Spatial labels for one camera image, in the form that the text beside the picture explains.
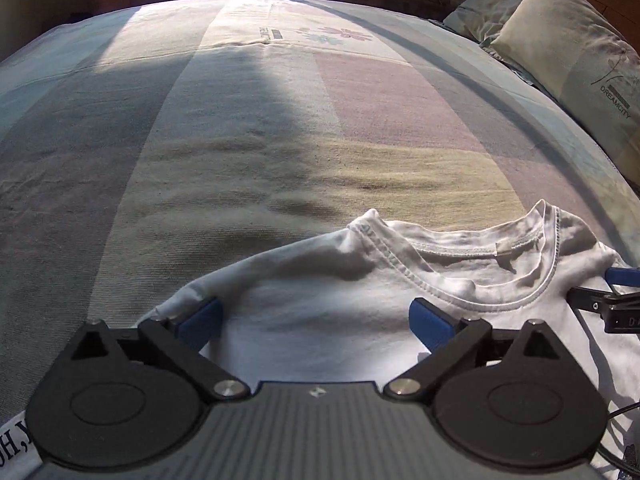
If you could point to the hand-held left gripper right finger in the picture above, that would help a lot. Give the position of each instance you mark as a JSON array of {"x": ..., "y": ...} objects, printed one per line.
[{"x": 430, "y": 322}]

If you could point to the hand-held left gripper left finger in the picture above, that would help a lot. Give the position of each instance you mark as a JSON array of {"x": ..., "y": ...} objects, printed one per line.
[{"x": 200, "y": 322}]

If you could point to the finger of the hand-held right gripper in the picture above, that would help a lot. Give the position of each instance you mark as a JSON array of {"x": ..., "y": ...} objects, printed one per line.
[
  {"x": 625, "y": 277},
  {"x": 610, "y": 301}
]

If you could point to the white printed t-shirt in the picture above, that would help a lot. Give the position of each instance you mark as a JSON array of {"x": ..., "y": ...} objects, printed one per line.
[{"x": 320, "y": 310}]

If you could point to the pastel patchwork bed sheet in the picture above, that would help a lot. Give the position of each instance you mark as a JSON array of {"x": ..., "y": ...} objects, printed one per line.
[{"x": 250, "y": 135}]

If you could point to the cream pillow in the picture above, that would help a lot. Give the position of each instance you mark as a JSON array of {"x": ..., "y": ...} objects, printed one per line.
[{"x": 565, "y": 45}]

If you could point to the blue-grey pillow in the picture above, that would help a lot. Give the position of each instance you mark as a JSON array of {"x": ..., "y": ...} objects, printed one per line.
[{"x": 480, "y": 12}]

